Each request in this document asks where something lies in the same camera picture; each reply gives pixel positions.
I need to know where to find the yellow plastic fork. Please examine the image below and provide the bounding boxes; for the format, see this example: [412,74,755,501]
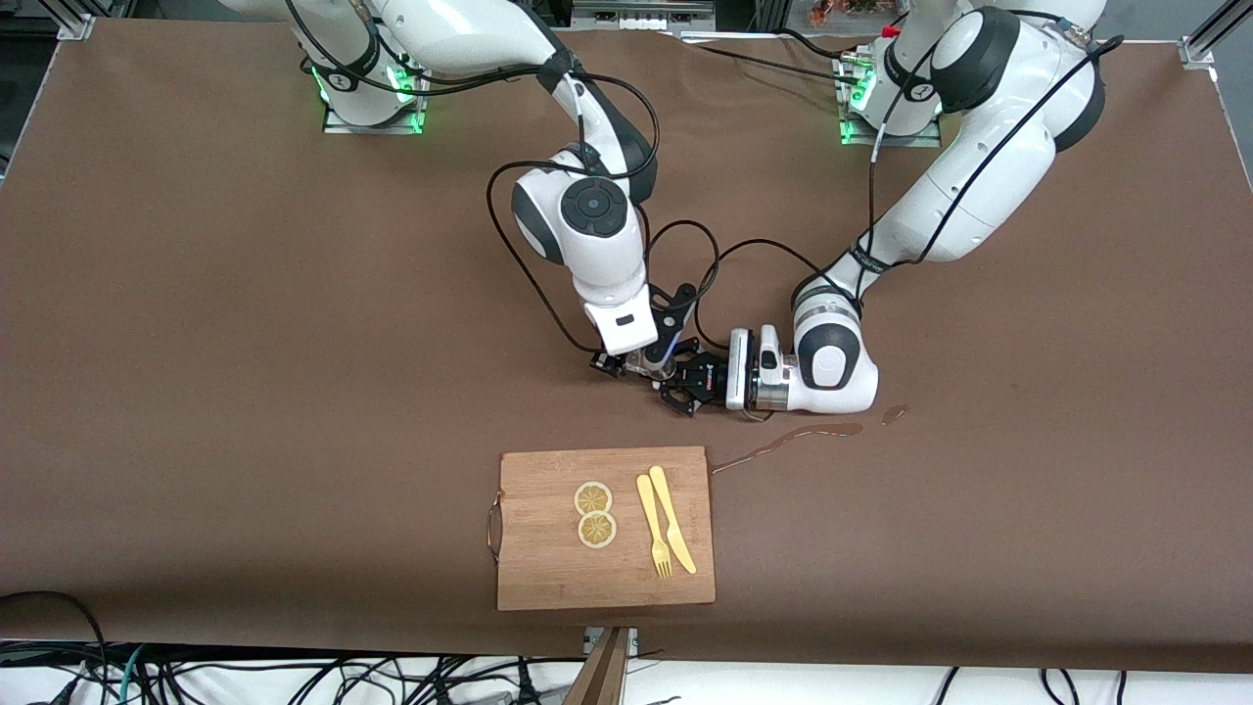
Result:
[636,474,674,579]

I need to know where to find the yellow plastic knife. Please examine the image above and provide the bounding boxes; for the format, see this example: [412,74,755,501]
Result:
[649,465,698,575]

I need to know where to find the spilled liquid streak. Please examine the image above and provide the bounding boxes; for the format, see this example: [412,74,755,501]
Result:
[712,422,864,477]

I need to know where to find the wooden cutting board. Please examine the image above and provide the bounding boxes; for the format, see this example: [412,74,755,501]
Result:
[487,446,717,612]

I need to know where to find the wooden beam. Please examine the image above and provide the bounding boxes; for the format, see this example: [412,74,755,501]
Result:
[566,627,632,705]

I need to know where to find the orange clutter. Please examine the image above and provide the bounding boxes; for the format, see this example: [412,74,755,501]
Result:
[811,0,906,25]

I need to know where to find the brown table cover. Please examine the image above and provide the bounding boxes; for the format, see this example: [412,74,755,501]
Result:
[0,18,1253,677]

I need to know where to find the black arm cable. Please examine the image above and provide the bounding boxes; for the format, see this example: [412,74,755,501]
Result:
[718,10,1126,300]
[284,0,722,355]

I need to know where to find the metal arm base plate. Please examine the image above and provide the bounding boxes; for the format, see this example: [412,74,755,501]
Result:
[323,59,432,136]
[837,54,946,148]

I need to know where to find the teal cable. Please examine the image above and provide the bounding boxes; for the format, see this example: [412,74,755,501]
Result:
[116,644,148,705]

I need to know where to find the black looped cable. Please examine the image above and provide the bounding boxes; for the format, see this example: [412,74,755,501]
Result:
[0,590,111,686]

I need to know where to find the aluminium frame corner post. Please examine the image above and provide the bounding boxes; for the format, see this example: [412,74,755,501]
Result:
[1179,0,1253,71]
[39,0,97,43]

